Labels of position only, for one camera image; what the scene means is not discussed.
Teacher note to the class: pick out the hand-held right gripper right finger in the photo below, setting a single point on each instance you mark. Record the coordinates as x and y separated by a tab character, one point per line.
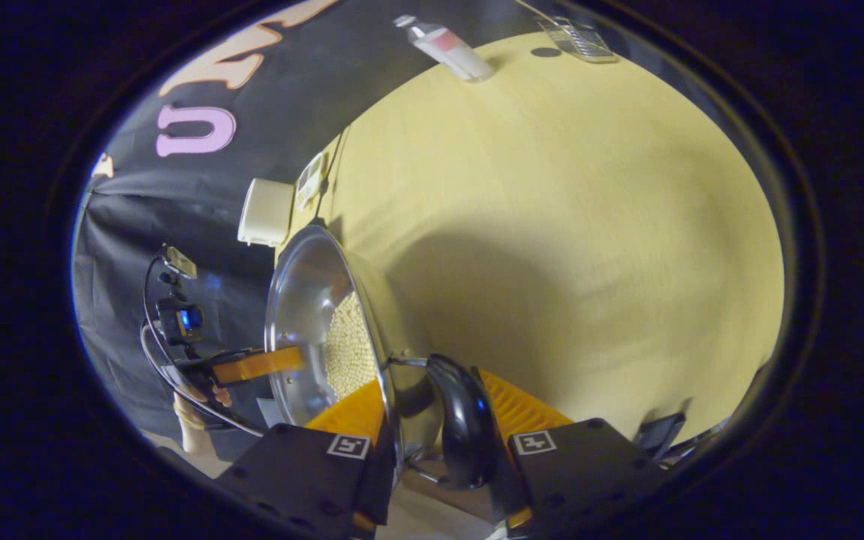
582	472

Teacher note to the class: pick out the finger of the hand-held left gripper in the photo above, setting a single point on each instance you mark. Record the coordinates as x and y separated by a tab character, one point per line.
259	364

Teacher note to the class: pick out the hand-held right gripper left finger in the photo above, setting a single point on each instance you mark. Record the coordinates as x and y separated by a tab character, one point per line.
297	469

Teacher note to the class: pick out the black backdrop cloth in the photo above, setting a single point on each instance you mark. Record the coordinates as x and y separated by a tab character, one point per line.
177	202

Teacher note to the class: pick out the white toaster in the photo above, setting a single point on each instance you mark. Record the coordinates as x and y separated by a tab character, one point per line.
265	211

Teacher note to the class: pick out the white divided dish of beans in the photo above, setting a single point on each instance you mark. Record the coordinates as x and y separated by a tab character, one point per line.
310	180

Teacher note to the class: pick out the white bottle with red label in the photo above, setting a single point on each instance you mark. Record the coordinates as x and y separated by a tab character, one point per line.
451	49

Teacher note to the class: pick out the small black disc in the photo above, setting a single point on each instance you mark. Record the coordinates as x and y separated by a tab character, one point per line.
546	52

